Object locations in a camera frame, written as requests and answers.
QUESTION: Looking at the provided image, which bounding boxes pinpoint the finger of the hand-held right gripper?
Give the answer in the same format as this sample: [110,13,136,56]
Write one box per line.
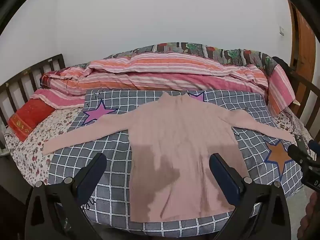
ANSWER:
[287,144,313,167]
[294,134,320,153]

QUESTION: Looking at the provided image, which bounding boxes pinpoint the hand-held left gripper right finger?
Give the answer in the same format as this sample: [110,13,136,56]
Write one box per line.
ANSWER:
[209,153,293,240]

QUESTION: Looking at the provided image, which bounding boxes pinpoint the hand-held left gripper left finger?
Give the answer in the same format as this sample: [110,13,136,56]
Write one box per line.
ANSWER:
[25,152,108,240]

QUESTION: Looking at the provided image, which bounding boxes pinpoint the pink ribbed sweater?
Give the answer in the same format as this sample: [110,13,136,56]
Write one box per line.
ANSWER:
[41,92,297,223]

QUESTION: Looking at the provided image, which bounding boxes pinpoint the person's right hand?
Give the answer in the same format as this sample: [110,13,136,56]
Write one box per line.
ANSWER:
[301,194,320,240]

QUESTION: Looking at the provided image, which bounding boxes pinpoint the grey checked star blanket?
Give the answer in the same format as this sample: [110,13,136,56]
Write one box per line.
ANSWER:
[47,89,304,230]

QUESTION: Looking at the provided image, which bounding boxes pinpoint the dark wooden footboard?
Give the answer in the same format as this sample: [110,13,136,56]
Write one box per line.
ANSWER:
[272,56,320,140]

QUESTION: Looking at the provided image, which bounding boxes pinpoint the floral bed sheet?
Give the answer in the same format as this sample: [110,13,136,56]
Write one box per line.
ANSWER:
[5,105,314,188]

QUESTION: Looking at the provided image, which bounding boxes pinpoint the dark cloth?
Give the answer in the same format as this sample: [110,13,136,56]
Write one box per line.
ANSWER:
[272,56,288,68]

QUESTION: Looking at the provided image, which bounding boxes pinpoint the red pillow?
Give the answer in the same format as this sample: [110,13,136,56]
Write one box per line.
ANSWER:
[7,99,54,142]

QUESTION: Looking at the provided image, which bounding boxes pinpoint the brown wooden door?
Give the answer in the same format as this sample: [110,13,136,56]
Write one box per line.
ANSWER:
[287,0,317,80]

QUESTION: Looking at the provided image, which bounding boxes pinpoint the pink orange striped quilt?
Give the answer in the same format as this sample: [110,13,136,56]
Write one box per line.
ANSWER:
[30,52,295,117]

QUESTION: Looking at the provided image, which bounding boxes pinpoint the floral patchwork quilt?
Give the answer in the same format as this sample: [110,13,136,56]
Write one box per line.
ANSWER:
[110,42,278,77]

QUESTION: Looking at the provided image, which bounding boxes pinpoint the dark wooden headboard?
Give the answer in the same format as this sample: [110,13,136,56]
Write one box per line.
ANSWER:
[0,54,66,150]

